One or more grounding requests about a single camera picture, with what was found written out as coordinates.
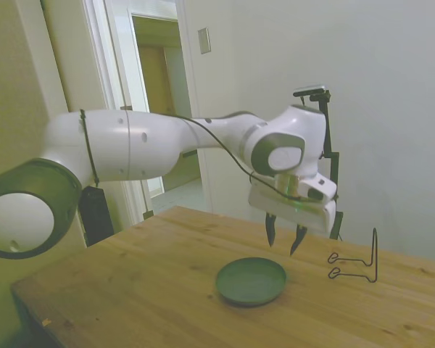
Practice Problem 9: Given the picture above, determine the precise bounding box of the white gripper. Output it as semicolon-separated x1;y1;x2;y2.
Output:
247;181;339;257

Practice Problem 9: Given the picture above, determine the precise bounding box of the green round plate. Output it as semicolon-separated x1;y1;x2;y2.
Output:
216;257;288;307

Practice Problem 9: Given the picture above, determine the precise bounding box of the black box device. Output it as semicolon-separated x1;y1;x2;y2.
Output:
80;185;115;248

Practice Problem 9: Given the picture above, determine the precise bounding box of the brown wooden hallway door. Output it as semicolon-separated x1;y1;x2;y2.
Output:
138;43;175;117

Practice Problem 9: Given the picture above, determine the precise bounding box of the white open door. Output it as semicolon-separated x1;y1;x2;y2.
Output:
104;0;165;225

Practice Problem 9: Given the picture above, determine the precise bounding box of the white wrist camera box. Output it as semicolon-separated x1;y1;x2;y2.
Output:
298;175;338;202

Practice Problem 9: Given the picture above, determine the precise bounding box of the black wire plate stand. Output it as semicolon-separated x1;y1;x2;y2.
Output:
327;227;380;284

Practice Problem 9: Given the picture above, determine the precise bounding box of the white door frame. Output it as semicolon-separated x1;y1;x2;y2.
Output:
83;0;214;215

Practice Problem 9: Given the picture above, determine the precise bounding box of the grey wall switch plate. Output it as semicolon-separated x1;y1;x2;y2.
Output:
197;27;212;55

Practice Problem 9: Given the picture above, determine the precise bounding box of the black cable tie strap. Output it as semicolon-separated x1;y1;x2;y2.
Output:
78;109;101;188

